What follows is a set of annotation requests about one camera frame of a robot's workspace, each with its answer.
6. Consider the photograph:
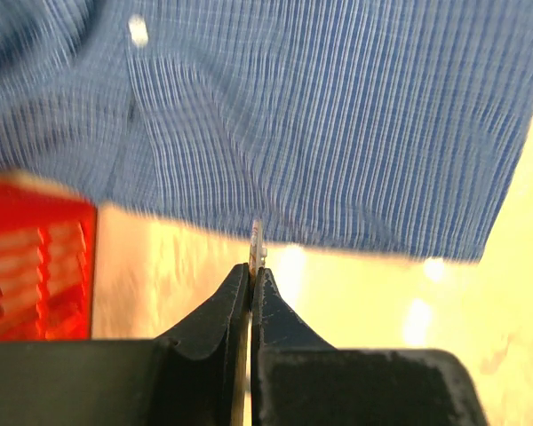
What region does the red plastic shopping basket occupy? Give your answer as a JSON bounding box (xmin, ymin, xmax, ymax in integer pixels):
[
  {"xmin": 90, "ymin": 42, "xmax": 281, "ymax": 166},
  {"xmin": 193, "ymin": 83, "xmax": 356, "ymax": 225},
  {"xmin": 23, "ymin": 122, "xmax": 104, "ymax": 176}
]
[{"xmin": 0, "ymin": 182, "xmax": 97, "ymax": 342}]

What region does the round silver brooch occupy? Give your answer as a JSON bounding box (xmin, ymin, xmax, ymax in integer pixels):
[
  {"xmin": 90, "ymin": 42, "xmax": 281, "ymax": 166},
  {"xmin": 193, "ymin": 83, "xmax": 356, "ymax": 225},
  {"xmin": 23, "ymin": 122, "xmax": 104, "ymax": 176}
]
[{"xmin": 249, "ymin": 219, "xmax": 267, "ymax": 276}]

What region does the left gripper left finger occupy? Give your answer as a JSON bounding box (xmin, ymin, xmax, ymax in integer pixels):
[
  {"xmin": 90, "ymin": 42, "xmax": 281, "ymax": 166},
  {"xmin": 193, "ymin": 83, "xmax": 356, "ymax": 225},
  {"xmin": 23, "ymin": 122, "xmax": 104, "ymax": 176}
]
[{"xmin": 0, "ymin": 264, "xmax": 250, "ymax": 425}]

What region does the blue checkered shirt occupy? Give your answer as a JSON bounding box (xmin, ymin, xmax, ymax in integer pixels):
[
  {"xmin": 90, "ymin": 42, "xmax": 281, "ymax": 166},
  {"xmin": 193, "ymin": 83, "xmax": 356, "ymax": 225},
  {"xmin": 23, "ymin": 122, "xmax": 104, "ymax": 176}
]
[{"xmin": 0, "ymin": 1, "xmax": 533, "ymax": 260}]

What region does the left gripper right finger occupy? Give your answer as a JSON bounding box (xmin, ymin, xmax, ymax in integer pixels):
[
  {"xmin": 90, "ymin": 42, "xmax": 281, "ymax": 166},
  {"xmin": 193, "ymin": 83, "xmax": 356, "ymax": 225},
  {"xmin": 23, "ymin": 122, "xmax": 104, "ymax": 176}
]
[{"xmin": 251, "ymin": 268, "xmax": 488, "ymax": 425}]

